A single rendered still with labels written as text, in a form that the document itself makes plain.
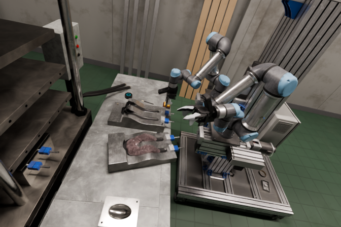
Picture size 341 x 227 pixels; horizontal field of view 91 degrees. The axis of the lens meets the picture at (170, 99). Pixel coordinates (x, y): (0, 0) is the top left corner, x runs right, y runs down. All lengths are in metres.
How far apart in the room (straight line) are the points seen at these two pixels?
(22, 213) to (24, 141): 0.39
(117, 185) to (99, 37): 3.06
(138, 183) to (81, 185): 0.36
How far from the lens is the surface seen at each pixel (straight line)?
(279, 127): 1.69
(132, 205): 1.19
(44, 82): 1.29
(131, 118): 1.49
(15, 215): 1.39
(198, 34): 3.12
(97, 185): 1.32
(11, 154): 1.29
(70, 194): 1.33
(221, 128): 1.05
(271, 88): 1.08
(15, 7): 4.61
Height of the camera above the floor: 1.99
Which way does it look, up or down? 37 degrees down
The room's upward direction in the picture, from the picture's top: 14 degrees clockwise
